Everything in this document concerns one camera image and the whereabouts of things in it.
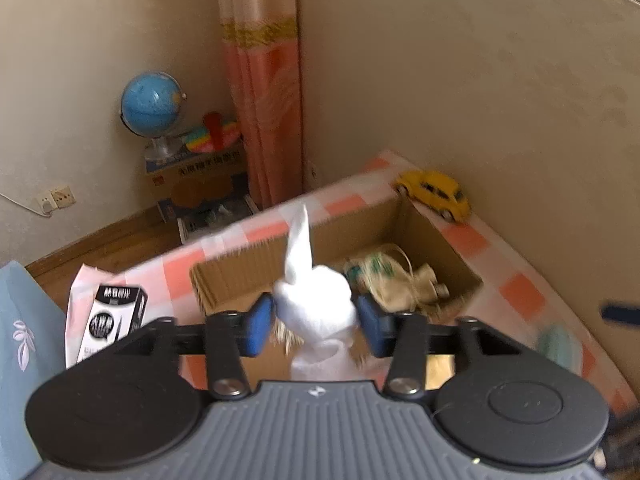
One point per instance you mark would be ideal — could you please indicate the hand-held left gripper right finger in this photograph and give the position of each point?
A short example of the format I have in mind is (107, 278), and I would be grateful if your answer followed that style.
(372, 325)

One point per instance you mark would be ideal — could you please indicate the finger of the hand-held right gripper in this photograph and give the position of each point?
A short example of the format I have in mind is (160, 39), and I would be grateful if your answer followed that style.
(622, 311)

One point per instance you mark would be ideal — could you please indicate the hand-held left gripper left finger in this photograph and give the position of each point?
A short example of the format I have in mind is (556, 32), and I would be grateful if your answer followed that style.
(257, 325)

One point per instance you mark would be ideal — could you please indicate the white tissue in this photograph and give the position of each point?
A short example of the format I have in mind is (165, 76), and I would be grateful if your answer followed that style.
(315, 305)

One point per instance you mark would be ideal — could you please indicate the brown cardboard box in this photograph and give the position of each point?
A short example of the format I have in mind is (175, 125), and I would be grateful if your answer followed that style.
(345, 232)

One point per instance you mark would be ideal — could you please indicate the crumpled trash in box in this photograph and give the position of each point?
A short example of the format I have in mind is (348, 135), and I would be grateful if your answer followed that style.
(387, 280)

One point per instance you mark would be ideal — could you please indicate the stack of magazines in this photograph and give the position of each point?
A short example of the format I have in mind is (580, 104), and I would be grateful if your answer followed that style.
(215, 217)

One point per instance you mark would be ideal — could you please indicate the orange checkered tablecloth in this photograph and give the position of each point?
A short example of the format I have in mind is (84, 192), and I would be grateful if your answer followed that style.
(510, 270)

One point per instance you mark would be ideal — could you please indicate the yellow toy car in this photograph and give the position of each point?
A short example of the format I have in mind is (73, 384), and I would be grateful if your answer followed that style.
(437, 192)

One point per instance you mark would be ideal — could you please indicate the black and white pen box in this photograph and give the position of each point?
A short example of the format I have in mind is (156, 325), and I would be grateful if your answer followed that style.
(110, 317)

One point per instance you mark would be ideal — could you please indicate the printed cardboard carton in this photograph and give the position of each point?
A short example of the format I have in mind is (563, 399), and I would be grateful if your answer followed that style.
(200, 177)

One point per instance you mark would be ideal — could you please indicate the rainbow coloured toy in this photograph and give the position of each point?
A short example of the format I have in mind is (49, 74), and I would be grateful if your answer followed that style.
(215, 132)

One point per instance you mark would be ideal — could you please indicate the pink patterned curtain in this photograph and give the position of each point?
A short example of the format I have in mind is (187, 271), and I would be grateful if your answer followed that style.
(262, 110)

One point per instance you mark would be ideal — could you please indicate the blue embroidered cushion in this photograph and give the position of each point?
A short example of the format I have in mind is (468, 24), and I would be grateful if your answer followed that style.
(25, 360)

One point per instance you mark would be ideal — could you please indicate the blue desk globe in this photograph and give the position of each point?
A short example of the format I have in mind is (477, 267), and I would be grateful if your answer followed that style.
(150, 102)

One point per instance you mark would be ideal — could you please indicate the beige wall socket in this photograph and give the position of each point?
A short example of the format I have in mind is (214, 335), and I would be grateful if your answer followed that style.
(45, 202)
(64, 197)

